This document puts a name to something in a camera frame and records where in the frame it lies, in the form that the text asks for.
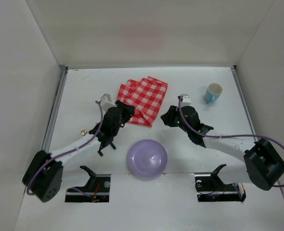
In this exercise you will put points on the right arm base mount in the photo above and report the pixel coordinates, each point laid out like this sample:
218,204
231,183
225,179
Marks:
210,188

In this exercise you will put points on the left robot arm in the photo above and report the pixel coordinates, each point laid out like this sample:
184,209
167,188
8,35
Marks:
43,177

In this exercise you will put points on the red white checkered cloth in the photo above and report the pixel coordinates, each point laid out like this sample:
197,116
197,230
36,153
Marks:
146,96

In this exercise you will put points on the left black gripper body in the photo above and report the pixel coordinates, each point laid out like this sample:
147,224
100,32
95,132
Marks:
123,111

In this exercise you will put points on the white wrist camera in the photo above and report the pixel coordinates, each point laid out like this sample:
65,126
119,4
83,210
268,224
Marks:
106,102
184,100

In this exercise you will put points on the gold fork dark handle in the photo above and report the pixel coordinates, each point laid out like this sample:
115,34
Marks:
84,132

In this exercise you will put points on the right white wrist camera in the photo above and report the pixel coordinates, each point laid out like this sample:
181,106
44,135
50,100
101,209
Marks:
184,100

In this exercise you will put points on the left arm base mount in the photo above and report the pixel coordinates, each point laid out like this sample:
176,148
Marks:
96,189

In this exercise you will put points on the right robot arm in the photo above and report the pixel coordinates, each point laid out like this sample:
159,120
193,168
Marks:
261,164

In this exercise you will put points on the purple plastic plate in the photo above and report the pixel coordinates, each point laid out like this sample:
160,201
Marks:
147,159

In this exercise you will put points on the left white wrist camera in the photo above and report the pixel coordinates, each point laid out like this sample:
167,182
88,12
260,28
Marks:
106,102

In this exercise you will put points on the light blue mug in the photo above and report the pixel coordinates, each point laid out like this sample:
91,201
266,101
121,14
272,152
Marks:
212,93

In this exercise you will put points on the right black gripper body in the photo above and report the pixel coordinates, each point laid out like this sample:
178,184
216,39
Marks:
174,116

